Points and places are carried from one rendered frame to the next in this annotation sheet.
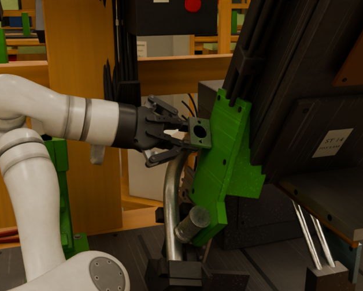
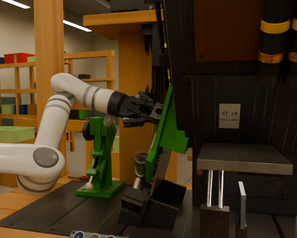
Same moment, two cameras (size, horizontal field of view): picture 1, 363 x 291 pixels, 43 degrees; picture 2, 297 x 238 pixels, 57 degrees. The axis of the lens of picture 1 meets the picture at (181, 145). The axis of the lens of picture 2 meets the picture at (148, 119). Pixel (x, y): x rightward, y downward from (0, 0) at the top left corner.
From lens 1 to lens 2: 47 cm
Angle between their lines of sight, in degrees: 35
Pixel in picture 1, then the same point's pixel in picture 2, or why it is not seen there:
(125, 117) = (114, 97)
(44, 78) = not seen: hidden behind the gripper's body
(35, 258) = not seen: hidden behind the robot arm
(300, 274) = (231, 229)
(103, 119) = (102, 96)
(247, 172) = (174, 134)
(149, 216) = not seen: hidden behind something
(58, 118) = (81, 94)
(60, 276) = (17, 145)
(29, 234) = (38, 139)
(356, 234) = (198, 163)
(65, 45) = (126, 76)
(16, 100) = (61, 82)
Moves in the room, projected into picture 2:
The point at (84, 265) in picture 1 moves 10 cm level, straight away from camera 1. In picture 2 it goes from (35, 147) to (63, 140)
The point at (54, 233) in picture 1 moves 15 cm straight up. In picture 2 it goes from (50, 142) to (48, 84)
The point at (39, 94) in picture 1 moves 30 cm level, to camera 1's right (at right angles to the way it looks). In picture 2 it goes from (75, 82) to (161, 78)
